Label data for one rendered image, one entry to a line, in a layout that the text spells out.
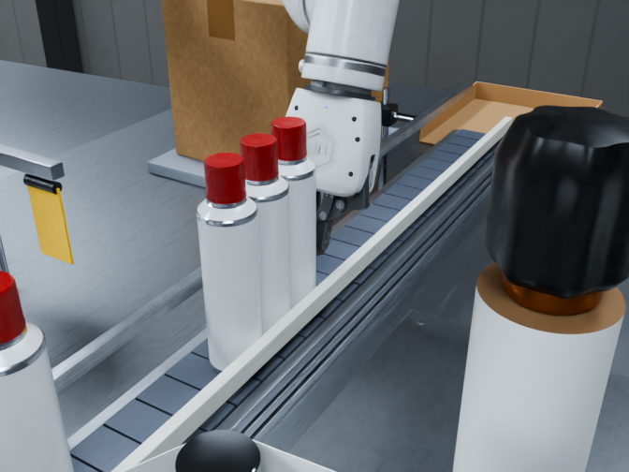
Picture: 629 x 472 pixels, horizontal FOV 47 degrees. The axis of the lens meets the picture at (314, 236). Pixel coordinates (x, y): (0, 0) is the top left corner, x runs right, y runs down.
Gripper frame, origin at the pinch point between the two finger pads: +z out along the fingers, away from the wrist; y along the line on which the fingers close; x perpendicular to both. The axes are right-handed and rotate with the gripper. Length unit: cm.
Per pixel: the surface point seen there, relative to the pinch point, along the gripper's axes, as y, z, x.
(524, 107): -2, -20, 86
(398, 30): -87, -45, 206
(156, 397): -2.5, 13.7, -19.5
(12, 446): 1.8, 9.6, -38.3
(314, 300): 4.2, 5.0, -5.5
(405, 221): 4.2, -1.6, 14.8
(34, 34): -261, -19, 177
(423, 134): -13, -11, 60
